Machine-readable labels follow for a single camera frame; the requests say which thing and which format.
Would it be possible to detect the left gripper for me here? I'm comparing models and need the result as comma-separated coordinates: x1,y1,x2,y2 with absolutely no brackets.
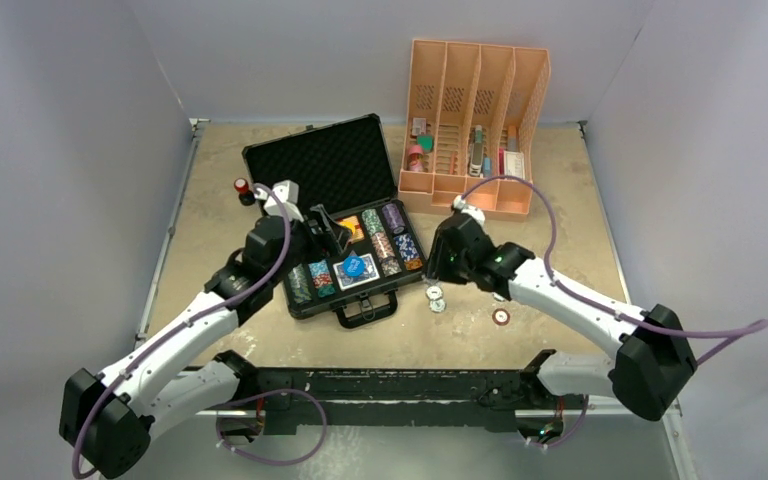
268,206,350,285

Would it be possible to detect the red playing card deck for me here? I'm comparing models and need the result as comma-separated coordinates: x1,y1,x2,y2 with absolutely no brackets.
338,215,365,244

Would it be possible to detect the blue round button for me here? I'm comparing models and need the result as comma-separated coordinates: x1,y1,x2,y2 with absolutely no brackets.
342,255,366,278

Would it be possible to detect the blue playing card deck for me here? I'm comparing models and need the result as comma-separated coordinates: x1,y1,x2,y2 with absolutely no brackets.
333,254,380,290

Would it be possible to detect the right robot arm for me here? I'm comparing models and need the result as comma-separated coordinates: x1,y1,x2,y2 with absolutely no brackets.
426,213,698,421

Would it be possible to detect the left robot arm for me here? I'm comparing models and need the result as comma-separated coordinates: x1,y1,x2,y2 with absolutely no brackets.
59,199,316,479

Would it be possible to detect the black poker case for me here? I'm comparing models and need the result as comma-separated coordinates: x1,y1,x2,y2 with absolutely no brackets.
242,114,426,329

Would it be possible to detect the blue red green chip row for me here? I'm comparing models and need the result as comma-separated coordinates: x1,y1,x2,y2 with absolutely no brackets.
308,260,336,298

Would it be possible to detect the green white chip row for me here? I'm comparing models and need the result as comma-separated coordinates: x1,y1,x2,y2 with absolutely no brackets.
361,208,385,236

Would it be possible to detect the navy orange chip row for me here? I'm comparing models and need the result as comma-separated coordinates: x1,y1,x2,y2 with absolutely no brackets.
394,233,423,271

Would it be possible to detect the pink brown chip row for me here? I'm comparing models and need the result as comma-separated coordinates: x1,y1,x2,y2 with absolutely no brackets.
372,232,402,276

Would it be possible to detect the purple chip row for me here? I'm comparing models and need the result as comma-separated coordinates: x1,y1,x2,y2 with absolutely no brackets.
382,202,406,235

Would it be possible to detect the red white poker chip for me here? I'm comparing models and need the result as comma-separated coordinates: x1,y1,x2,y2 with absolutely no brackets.
491,308,511,326

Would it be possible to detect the red black small bottle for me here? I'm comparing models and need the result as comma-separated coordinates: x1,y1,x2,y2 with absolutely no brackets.
233,177,256,207

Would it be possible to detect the white red box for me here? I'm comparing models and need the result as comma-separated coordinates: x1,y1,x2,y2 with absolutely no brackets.
499,150,527,179

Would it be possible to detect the pink tape roll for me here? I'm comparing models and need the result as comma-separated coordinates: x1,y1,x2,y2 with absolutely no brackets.
406,145,426,172

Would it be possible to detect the orange desk organizer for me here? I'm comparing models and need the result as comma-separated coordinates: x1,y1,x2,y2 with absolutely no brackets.
398,39,551,221

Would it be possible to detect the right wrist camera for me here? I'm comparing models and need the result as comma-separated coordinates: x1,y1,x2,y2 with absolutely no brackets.
452,197,486,227

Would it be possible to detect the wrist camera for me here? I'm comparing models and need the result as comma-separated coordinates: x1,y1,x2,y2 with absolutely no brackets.
254,180,304,221
452,197,486,227

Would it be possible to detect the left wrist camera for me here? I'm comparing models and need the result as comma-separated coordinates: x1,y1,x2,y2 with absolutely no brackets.
254,180,304,221

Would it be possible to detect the black aluminium base frame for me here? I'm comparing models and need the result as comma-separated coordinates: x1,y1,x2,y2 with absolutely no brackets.
222,349,595,436

